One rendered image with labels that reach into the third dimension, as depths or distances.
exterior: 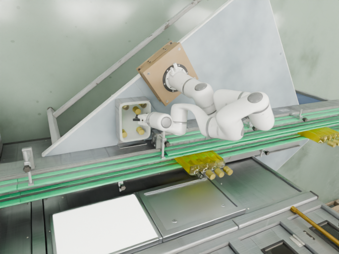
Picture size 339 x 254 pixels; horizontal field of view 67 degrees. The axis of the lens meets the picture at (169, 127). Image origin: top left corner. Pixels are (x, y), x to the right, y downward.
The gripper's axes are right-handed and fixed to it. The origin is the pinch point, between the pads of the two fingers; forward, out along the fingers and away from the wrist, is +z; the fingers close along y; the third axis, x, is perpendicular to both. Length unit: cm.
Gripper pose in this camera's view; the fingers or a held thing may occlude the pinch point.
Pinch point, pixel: (143, 117)
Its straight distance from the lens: 134.4
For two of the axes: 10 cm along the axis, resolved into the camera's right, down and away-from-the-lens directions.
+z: -4.3, -1.2, 8.9
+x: -0.8, -9.8, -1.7
